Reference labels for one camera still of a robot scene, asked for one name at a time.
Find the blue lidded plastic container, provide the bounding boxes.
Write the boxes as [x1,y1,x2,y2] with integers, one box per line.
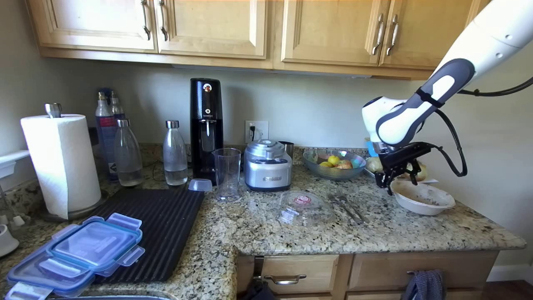
[5,213,145,300]

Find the silver food processor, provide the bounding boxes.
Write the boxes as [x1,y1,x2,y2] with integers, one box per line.
[245,138,291,190]

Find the white ceramic top bowl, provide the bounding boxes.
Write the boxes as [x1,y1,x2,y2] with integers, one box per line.
[391,180,454,210]

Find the clear glass bottle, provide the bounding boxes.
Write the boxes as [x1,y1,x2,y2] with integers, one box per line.
[163,120,188,186]

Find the paper towel roll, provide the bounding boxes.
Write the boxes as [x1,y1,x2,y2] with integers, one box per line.
[20,101,101,220]

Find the white ceramic bowl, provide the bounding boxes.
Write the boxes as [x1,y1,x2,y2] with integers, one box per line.
[403,205,448,216]
[391,180,454,210]

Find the white ceramic bottom bowl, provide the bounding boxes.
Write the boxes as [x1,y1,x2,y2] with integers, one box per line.
[403,205,448,216]

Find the clear glass carafe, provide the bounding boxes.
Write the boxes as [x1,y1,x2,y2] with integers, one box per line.
[115,118,141,186]

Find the glass fruit bowl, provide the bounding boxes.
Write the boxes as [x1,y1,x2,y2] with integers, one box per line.
[301,148,366,180]

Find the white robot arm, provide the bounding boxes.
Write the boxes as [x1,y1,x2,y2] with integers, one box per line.
[361,0,533,188]

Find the black drying mat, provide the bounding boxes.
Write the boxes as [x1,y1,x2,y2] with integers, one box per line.
[95,188,205,283]

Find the blue grey hanging towel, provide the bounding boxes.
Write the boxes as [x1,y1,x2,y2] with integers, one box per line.
[401,270,446,300]

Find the clear plastic lid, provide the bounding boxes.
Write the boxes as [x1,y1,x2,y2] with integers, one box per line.
[278,191,323,225]

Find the black soda maker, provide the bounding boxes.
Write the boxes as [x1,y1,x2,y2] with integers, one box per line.
[190,78,223,180]

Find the dark tinted bottle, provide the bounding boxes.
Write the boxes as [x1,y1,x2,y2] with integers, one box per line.
[95,88,125,178]

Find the white wall outlet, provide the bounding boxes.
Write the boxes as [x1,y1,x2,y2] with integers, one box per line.
[245,120,270,143]

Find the wooden upper cabinets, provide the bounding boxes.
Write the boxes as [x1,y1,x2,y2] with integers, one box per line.
[26,0,489,78]

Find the clear measuring cup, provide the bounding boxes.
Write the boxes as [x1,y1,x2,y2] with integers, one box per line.
[213,148,241,201]

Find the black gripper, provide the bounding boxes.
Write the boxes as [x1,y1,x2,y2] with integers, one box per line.
[374,141,431,193]

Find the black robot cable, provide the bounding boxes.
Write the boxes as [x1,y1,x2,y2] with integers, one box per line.
[429,76,533,178]

